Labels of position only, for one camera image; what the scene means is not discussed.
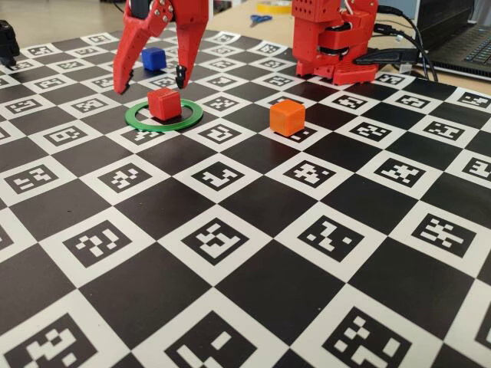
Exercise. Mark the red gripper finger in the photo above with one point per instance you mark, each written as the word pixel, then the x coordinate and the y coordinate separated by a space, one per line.
pixel 192 27
pixel 128 50

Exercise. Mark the blue cube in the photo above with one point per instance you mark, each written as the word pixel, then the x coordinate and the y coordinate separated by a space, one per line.
pixel 153 58

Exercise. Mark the red cube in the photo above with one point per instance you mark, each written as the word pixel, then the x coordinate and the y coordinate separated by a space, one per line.
pixel 164 104

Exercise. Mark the orange cube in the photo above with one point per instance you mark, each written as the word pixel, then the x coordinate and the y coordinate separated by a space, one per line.
pixel 287 117

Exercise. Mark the yellow tape roll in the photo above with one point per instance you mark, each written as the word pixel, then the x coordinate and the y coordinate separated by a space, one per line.
pixel 262 7

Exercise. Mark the black plastic gadget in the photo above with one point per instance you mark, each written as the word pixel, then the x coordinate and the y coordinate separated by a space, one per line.
pixel 7 42

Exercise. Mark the short black plug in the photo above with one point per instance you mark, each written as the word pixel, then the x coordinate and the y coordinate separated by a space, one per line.
pixel 383 28

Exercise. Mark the black laptop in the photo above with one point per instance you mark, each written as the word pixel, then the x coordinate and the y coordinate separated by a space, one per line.
pixel 452 23

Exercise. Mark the checkerboard marker mat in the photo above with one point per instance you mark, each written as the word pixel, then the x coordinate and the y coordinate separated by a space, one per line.
pixel 268 287

